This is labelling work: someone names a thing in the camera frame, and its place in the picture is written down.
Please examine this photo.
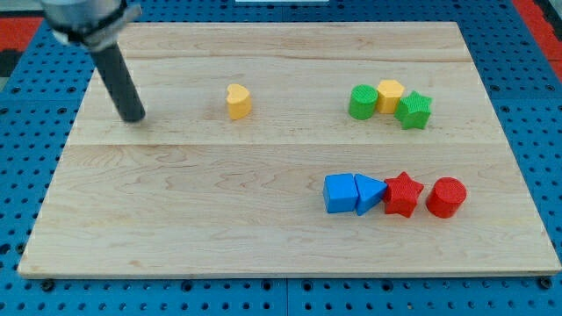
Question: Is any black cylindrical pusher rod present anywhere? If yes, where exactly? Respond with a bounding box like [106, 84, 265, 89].
[90, 43, 146, 123]

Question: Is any yellow heart block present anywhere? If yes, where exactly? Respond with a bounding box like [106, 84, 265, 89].
[226, 83, 252, 120]

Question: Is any light wooden board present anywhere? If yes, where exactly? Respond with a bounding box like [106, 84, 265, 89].
[18, 22, 561, 279]

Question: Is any green cylinder block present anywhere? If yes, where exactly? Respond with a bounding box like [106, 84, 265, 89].
[348, 84, 378, 120]

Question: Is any blue cube block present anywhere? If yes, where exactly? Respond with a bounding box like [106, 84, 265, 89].
[322, 173, 358, 213]

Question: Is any yellow hexagon block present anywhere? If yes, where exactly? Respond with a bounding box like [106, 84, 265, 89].
[376, 80, 405, 114]

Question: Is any blue triangle block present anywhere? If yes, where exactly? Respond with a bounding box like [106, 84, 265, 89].
[355, 174, 387, 216]

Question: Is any green star block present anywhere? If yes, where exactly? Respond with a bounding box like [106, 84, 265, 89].
[394, 90, 433, 130]

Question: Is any red star block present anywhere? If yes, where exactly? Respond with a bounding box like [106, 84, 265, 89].
[383, 171, 424, 218]

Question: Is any red cylinder block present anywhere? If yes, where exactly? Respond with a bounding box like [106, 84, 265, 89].
[426, 177, 467, 219]

